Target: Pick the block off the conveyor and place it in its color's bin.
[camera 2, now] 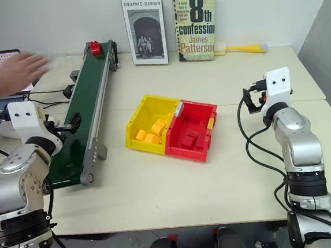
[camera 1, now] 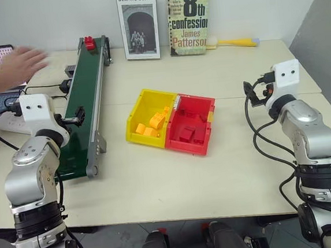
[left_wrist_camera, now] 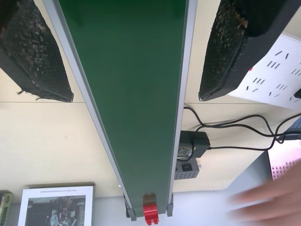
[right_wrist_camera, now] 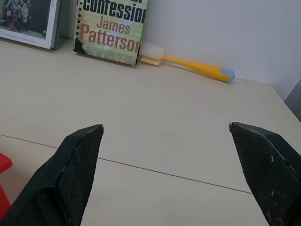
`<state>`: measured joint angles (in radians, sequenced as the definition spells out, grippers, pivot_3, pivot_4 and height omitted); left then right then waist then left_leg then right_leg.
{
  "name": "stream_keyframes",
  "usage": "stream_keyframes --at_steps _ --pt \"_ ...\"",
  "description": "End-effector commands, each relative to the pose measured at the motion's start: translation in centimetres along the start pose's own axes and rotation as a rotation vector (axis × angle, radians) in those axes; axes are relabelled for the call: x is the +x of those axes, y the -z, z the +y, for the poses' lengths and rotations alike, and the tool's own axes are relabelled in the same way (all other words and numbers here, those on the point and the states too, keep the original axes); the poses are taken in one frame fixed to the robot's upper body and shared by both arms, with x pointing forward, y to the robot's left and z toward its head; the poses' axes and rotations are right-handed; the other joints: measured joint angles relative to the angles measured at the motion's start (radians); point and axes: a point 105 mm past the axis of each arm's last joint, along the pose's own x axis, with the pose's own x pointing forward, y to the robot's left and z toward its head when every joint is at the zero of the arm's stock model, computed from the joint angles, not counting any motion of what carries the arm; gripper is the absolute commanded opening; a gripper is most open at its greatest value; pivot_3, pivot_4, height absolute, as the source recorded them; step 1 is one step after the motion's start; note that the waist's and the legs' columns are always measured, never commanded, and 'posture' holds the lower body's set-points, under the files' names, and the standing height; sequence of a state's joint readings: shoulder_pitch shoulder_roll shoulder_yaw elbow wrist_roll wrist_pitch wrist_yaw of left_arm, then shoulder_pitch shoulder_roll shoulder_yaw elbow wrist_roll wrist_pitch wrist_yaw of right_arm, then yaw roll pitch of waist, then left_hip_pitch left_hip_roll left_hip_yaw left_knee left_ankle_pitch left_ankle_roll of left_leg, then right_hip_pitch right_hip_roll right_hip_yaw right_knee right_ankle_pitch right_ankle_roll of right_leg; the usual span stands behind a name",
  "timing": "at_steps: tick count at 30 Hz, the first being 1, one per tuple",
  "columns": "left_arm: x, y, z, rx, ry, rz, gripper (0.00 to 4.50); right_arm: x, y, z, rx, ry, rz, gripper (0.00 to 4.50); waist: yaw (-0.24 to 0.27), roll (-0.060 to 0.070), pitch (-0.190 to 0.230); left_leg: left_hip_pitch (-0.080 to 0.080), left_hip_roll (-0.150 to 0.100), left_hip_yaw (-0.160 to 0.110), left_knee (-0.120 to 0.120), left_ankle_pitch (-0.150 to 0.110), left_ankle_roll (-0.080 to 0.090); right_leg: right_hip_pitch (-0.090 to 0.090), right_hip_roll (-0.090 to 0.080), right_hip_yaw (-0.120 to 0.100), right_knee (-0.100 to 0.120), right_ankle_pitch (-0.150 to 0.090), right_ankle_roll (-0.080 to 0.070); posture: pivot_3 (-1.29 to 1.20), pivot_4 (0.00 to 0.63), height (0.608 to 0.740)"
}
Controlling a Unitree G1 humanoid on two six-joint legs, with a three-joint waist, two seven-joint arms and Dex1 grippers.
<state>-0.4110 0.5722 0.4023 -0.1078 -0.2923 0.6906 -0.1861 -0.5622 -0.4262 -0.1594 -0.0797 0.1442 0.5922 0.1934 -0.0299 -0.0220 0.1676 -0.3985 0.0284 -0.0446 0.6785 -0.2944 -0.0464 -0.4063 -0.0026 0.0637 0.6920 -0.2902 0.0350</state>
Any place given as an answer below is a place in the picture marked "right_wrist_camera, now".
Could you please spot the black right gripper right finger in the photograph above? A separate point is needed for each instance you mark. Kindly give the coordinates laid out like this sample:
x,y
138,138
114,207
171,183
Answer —
x,y
265,169

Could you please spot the green hardcover book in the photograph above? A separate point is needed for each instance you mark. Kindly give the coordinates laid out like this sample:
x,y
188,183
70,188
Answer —
x,y
62,26

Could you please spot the white photo cover book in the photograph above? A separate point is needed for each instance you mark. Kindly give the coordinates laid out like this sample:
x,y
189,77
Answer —
x,y
26,21

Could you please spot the red plastic bin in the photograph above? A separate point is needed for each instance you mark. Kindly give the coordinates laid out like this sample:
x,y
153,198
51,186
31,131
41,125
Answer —
x,y
3,181

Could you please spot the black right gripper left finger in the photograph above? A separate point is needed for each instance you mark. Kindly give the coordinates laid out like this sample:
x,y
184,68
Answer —
x,y
58,179

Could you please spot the James Patterson paperback book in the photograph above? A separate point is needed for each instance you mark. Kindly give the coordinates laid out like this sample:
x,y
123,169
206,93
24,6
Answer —
x,y
110,30

